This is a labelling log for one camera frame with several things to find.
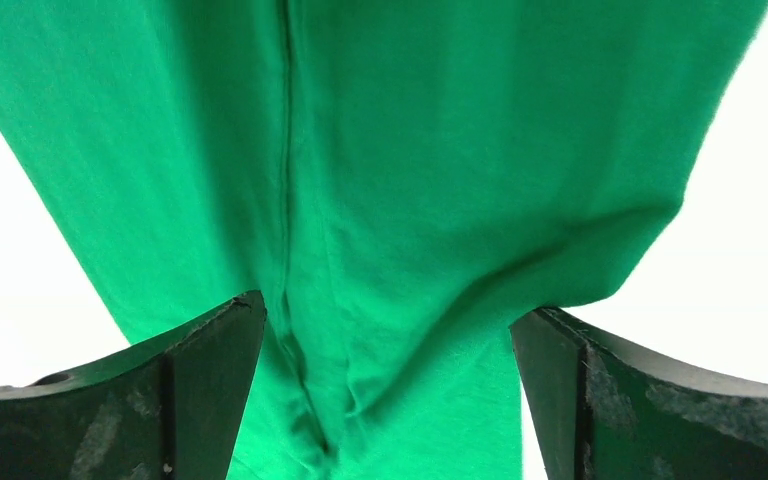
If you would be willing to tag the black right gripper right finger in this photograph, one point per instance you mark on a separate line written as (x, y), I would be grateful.
(604, 407)

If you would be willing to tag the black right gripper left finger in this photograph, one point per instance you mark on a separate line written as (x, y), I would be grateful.
(168, 407)

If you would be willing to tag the green t-shirt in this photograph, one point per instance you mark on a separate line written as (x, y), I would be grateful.
(401, 180)

